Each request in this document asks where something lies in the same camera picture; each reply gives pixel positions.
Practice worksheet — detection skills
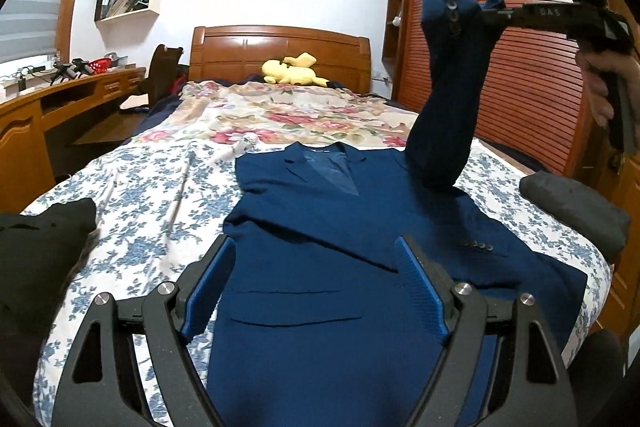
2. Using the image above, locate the black tripod device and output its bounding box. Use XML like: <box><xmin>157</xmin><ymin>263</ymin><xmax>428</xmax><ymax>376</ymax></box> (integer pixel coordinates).
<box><xmin>50</xmin><ymin>58</ymin><xmax>91</xmax><ymax>87</ymax></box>

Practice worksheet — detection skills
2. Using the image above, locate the yellow plush toy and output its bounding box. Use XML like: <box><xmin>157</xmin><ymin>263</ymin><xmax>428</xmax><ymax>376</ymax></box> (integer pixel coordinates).
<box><xmin>261</xmin><ymin>52</ymin><xmax>331</xmax><ymax>88</ymax></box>

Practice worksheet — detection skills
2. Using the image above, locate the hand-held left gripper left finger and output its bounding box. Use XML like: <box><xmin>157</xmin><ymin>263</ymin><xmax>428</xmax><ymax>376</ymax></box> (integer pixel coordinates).
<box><xmin>52</xmin><ymin>237</ymin><xmax>236</xmax><ymax>427</ymax></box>

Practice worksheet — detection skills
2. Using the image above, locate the person's right hand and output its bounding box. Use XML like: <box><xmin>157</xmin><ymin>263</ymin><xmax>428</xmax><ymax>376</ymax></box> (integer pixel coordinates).
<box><xmin>575</xmin><ymin>49</ymin><xmax>640</xmax><ymax>128</ymax></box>

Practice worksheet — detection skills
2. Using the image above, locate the pink floral blanket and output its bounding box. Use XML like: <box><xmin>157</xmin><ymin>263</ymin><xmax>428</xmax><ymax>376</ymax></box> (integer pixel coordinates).
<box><xmin>132</xmin><ymin>79</ymin><xmax>476</xmax><ymax>154</ymax></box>

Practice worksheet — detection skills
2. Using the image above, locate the dark wooden chair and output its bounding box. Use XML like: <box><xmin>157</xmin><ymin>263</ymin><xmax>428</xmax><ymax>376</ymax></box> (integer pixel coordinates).
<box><xmin>119</xmin><ymin>44</ymin><xmax>184</xmax><ymax>116</ymax></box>

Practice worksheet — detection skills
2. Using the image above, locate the blue floral bed sheet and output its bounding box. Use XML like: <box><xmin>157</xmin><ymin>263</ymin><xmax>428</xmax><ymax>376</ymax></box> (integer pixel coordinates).
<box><xmin>20</xmin><ymin>139</ymin><xmax>614</xmax><ymax>427</ymax></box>

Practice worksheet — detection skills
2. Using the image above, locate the wooden bed headboard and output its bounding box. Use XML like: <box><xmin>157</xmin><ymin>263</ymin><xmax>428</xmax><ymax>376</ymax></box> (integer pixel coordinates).
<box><xmin>189</xmin><ymin>25</ymin><xmax>372</xmax><ymax>96</ymax></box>

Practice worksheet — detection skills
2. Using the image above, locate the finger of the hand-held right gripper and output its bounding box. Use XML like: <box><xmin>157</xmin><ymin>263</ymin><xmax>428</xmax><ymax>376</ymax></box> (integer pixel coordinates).
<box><xmin>480</xmin><ymin>6</ymin><xmax>524</xmax><ymax>28</ymax></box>

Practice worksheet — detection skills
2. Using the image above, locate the wooden desk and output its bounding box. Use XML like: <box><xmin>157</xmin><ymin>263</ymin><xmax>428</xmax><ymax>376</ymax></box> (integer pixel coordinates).
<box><xmin>0</xmin><ymin>66</ymin><xmax>146</xmax><ymax>214</ymax></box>

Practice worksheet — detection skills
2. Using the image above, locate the black cloth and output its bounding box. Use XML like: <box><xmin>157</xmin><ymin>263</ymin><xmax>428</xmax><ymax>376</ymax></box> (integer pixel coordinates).
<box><xmin>0</xmin><ymin>197</ymin><xmax>99</xmax><ymax>339</ymax></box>

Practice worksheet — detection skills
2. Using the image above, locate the wooden louvred wardrobe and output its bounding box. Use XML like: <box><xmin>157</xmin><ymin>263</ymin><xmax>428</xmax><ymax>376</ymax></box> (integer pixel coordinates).
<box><xmin>382</xmin><ymin>0</ymin><xmax>640</xmax><ymax>339</ymax></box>

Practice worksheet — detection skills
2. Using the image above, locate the navy blue suit jacket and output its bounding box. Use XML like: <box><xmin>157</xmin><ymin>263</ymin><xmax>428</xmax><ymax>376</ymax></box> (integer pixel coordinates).
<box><xmin>206</xmin><ymin>0</ymin><xmax>589</xmax><ymax>427</ymax></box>

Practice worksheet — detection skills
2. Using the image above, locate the grey folded cloth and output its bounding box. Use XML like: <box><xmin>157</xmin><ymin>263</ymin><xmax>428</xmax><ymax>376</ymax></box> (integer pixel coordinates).
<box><xmin>519</xmin><ymin>174</ymin><xmax>632</xmax><ymax>264</ymax></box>

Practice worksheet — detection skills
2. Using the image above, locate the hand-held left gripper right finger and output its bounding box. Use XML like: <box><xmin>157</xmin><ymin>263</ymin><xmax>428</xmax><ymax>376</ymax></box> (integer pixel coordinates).
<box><xmin>395</xmin><ymin>234</ymin><xmax>576</xmax><ymax>427</ymax></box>

